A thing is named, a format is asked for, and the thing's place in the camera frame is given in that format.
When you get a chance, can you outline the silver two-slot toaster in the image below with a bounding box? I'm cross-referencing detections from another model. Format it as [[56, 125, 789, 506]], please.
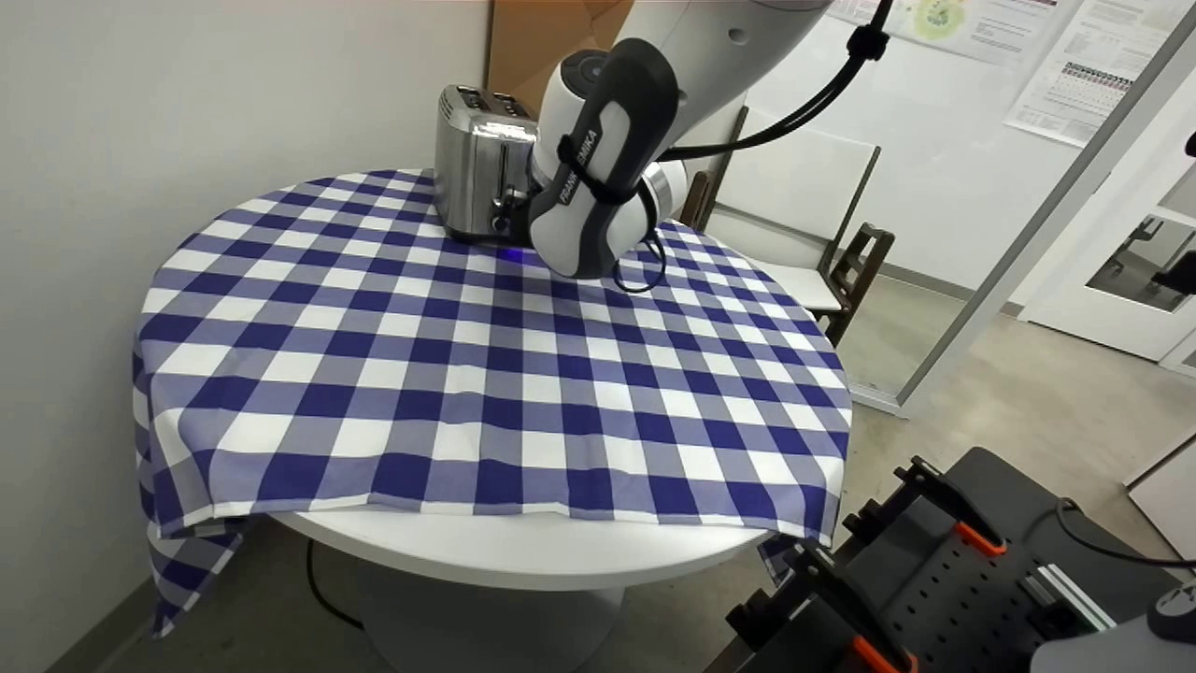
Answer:
[[434, 85, 533, 245]]

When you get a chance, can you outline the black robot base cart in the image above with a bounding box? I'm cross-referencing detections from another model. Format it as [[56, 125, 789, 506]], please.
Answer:
[[716, 450, 1196, 673]]

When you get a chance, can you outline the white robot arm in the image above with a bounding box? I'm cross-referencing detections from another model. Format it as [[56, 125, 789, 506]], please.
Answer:
[[527, 0, 831, 282]]

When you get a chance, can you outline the white board chair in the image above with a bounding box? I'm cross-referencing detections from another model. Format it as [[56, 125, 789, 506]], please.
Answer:
[[680, 132, 897, 344]]

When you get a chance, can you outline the blue white checkered tablecloth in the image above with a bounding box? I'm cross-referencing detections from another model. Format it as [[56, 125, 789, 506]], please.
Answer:
[[132, 170, 854, 637]]

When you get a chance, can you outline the round white table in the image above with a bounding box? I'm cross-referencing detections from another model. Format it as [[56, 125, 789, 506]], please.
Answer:
[[285, 510, 758, 673]]

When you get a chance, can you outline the brown cardboard sheet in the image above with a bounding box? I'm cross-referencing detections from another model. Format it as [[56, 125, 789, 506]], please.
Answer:
[[482, 0, 631, 112]]

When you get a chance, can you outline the grey metal pole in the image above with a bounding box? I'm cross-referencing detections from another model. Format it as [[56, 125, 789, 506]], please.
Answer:
[[854, 0, 1196, 418]]

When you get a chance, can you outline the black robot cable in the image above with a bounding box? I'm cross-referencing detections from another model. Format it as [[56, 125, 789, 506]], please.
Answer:
[[553, 0, 897, 297]]

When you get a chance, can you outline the black clamp orange handle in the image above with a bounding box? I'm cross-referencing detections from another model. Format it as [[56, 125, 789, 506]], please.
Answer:
[[897, 455, 1010, 556]]

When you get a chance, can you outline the black floor cable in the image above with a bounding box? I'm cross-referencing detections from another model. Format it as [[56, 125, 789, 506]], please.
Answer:
[[303, 536, 368, 632]]

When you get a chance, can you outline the paper poster on wall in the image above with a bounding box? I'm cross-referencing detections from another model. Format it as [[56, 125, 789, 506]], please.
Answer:
[[1007, 0, 1192, 146]]

